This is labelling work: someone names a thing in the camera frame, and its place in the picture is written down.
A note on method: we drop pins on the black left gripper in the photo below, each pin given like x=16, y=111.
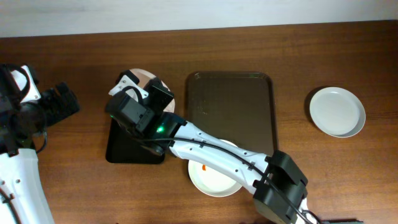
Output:
x=54, y=101

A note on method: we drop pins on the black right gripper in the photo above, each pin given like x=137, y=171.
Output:
x=158, y=95

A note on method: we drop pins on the white plate with ketchup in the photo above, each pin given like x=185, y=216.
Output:
x=153, y=91

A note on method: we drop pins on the white plate front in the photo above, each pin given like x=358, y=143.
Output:
x=210, y=181

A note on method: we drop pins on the large white plate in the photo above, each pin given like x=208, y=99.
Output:
x=337, y=112

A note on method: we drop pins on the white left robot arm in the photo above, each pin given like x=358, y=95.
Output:
x=22, y=196

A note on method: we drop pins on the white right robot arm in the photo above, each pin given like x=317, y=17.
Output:
x=277, y=184

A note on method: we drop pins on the black plastic tray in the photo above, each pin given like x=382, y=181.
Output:
x=121, y=149

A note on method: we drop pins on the brown serving tray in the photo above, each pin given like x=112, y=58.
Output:
x=235, y=106

